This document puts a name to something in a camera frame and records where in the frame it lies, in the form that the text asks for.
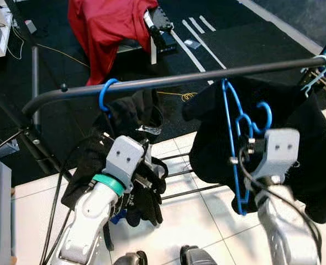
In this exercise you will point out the blue plastic clothes hanger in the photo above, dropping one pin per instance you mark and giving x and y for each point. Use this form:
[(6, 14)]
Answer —
[(271, 117), (101, 96)]

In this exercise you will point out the pale grey clothes hanger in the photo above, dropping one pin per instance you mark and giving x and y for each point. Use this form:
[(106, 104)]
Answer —
[(319, 77)]

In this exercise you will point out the small blue clip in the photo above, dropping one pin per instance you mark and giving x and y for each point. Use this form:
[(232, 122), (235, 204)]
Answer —
[(117, 216)]

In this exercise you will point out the black printed T-shirt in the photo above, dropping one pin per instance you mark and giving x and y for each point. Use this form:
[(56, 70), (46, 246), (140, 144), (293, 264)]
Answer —
[(306, 143)]

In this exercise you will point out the black garment with white labels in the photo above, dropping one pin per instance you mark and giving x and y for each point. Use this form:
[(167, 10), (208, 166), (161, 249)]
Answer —
[(135, 110)]

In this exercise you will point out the grey robot left leg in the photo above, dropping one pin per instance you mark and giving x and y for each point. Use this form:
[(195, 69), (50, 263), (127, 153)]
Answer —
[(131, 258)]

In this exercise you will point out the grey robot leg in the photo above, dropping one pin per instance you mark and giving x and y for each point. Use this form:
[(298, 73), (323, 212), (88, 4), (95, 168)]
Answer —
[(131, 258), (197, 256)]

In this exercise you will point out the grey robot right leg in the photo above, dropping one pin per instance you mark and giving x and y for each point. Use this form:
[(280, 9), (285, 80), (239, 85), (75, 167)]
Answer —
[(197, 256)]

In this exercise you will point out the red garment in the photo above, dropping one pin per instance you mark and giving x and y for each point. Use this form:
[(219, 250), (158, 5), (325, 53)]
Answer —
[(108, 33)]

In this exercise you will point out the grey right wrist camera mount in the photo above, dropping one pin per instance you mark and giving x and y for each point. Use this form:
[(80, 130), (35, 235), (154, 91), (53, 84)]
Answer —
[(276, 149)]

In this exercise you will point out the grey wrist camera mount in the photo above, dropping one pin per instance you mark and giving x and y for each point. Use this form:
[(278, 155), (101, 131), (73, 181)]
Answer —
[(276, 149), (124, 157)]

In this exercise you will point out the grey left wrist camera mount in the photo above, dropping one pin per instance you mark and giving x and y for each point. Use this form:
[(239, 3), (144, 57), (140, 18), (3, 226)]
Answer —
[(124, 157)]

